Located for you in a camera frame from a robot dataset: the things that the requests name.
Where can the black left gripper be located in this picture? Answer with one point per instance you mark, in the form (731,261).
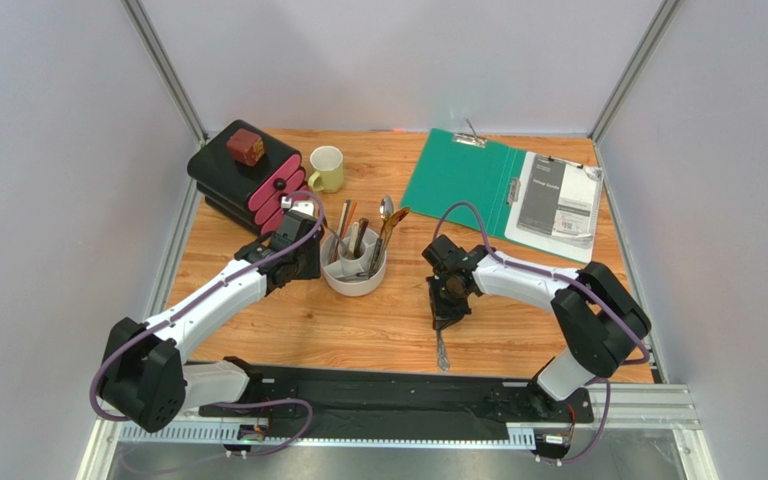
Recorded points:
(313,269)

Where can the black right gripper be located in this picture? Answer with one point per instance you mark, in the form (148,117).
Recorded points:
(447,311)

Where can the white divided utensil holder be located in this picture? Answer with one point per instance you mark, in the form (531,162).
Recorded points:
(332,270)

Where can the orange chopstick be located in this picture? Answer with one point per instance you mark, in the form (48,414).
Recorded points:
(350,217)

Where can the white plastic spoon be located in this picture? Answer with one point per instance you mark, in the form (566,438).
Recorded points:
(350,250)

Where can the silver table knife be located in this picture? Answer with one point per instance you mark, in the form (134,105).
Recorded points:
(443,363)

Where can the gold spoon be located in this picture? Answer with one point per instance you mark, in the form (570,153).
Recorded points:
(379,246)

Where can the silver spoon dark handle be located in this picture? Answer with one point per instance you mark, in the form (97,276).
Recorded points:
(386,206)

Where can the iridescent blue purple spoon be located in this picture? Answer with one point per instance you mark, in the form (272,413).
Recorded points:
(398,217)

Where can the dark brown wooden spoon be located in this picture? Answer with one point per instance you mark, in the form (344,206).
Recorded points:
(363,225)

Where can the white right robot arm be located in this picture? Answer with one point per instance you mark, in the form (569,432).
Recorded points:
(600,321)

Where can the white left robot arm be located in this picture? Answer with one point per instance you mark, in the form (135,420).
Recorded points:
(146,375)

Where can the silver utensils in holder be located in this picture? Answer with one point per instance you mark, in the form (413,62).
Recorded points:
(356,276)

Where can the pale yellow mug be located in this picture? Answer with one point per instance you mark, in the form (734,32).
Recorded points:
(328,169)

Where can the black pink drawer box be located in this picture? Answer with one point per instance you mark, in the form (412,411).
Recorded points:
(248,195)

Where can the red brown cube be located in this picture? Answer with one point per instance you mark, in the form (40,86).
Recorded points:
(246,147)

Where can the green clipboard folder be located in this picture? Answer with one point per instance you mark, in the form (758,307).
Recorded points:
(456,167)

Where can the setup guide booklet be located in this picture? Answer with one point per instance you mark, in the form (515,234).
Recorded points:
(555,207)

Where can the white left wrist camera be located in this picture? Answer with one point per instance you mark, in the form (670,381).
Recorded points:
(302,205)

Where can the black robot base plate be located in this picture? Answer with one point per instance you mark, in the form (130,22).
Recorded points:
(354,404)

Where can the aluminium frame rail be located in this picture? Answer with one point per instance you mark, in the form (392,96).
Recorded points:
(640,431)

